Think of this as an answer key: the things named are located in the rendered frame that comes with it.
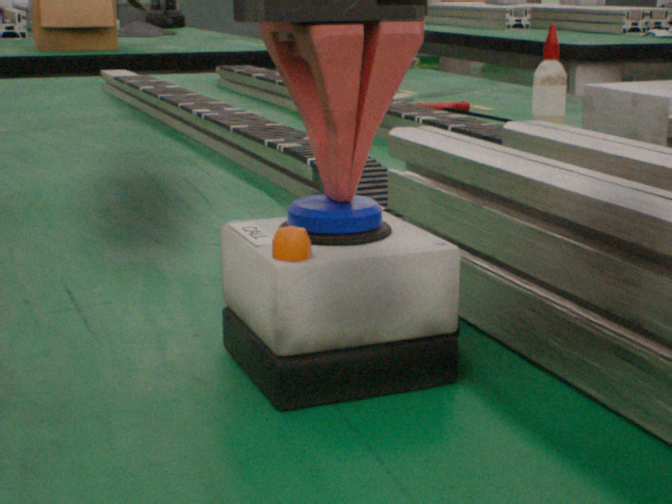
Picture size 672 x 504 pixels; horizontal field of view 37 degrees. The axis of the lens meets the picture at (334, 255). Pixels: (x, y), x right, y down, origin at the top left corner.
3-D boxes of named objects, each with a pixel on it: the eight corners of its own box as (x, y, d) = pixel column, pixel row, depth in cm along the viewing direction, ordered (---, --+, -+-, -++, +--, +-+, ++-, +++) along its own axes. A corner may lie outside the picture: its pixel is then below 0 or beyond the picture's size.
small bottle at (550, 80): (558, 131, 116) (564, 25, 113) (526, 129, 118) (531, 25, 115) (567, 127, 119) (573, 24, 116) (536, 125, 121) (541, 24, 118)
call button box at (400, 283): (221, 348, 47) (217, 214, 45) (412, 323, 50) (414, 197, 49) (277, 414, 40) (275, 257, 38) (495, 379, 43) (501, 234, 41)
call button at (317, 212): (275, 240, 44) (274, 194, 44) (359, 232, 46) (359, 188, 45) (306, 262, 41) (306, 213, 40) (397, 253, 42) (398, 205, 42)
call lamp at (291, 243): (266, 253, 40) (266, 223, 39) (303, 249, 40) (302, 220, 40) (279, 262, 38) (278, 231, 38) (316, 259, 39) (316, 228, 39)
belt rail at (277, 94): (216, 85, 170) (216, 67, 169) (239, 84, 172) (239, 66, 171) (528, 187, 84) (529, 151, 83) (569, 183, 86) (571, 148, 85)
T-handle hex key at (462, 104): (409, 115, 130) (410, 102, 130) (465, 112, 134) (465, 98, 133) (480, 131, 116) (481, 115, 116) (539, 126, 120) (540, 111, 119)
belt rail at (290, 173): (101, 89, 163) (100, 70, 163) (126, 88, 165) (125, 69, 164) (312, 205, 77) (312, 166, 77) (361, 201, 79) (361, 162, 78)
